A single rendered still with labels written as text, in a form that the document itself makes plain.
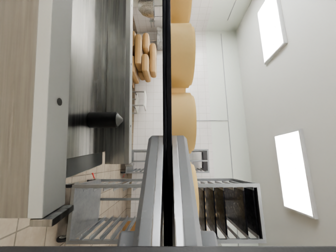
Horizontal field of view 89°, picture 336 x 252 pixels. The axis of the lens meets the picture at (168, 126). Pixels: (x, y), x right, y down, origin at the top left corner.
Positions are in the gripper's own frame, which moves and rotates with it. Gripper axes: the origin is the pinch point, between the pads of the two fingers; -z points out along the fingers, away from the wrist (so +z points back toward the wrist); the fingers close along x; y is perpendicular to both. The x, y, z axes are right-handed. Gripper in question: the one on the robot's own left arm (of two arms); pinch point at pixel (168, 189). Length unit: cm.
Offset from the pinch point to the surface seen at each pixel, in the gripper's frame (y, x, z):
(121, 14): 2, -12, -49
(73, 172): -16.2, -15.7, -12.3
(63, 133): -2.8, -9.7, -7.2
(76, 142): -13.1, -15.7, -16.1
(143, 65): -130, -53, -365
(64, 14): 5.6, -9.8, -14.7
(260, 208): -144, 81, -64
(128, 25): -0.6, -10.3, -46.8
